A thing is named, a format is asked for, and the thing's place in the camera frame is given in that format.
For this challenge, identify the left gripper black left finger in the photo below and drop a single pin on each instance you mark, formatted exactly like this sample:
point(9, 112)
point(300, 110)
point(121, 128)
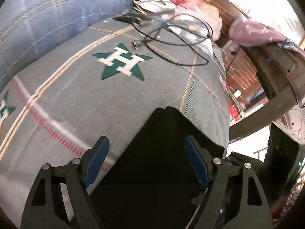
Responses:
point(45, 207)

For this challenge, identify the purple floral cloth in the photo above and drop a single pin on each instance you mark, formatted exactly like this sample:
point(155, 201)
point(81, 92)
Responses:
point(250, 33)

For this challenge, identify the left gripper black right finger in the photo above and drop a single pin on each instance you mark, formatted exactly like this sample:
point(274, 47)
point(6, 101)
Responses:
point(233, 196)

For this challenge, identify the blue plaid pillow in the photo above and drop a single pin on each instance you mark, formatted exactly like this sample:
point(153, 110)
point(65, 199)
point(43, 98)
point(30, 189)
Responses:
point(31, 28)

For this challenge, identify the black pants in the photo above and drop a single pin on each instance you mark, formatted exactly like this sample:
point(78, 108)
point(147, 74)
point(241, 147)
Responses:
point(152, 183)

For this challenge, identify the white papers pile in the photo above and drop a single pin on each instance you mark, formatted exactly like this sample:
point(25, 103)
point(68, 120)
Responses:
point(153, 6)

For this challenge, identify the grey patterned bed sheet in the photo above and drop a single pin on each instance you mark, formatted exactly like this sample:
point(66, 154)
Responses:
point(98, 84)

